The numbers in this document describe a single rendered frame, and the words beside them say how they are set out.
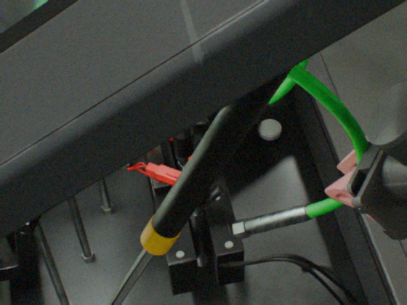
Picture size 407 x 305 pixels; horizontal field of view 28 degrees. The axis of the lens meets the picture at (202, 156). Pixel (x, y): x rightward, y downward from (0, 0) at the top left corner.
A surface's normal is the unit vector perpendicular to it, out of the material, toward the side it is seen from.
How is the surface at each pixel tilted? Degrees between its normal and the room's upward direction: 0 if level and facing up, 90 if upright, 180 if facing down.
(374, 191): 45
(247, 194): 0
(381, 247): 0
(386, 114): 50
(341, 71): 0
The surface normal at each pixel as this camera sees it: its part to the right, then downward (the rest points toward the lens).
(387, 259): -0.04, -0.62
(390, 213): 0.49, -0.08
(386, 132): -0.79, -0.47
